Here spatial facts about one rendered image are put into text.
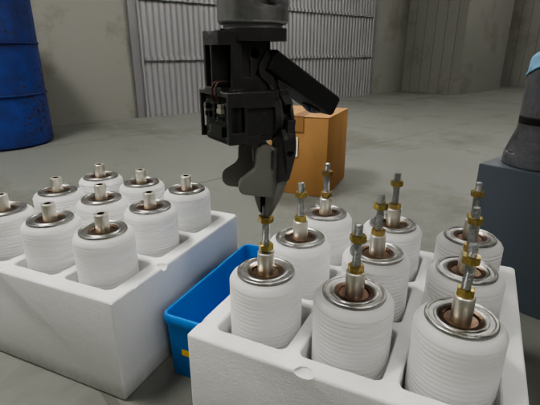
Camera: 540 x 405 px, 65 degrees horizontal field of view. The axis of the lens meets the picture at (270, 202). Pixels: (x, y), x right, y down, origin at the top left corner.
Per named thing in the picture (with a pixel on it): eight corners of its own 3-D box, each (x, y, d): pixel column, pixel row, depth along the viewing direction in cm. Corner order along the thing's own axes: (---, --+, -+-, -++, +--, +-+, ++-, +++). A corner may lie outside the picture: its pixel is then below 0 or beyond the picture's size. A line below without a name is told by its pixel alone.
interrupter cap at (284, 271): (296, 288, 52) (296, 284, 52) (235, 288, 52) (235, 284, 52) (292, 259, 59) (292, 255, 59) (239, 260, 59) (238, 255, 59)
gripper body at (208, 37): (200, 140, 50) (194, 29, 46) (263, 132, 54) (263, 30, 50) (231, 153, 43) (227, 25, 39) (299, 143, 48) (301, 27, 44)
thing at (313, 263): (273, 317, 77) (273, 224, 71) (326, 321, 76) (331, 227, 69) (264, 351, 68) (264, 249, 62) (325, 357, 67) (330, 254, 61)
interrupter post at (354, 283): (341, 297, 50) (342, 273, 49) (346, 288, 52) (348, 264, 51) (361, 302, 49) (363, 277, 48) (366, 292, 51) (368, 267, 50)
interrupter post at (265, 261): (275, 278, 55) (275, 255, 54) (256, 278, 55) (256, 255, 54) (275, 269, 57) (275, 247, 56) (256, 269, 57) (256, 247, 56)
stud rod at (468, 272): (458, 304, 46) (468, 240, 44) (468, 306, 46) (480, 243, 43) (457, 308, 45) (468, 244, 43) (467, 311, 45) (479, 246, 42)
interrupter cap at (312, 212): (355, 216, 75) (355, 212, 75) (324, 227, 71) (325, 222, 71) (325, 204, 81) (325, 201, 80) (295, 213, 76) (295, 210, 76)
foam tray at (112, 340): (112, 255, 116) (104, 192, 110) (239, 284, 101) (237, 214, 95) (-34, 338, 82) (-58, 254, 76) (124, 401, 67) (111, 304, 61)
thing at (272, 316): (301, 407, 57) (305, 291, 51) (231, 408, 57) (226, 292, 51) (296, 358, 66) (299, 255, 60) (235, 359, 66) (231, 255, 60)
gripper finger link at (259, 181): (233, 222, 50) (229, 145, 47) (275, 212, 53) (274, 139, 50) (246, 230, 48) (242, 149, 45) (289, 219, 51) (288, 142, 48)
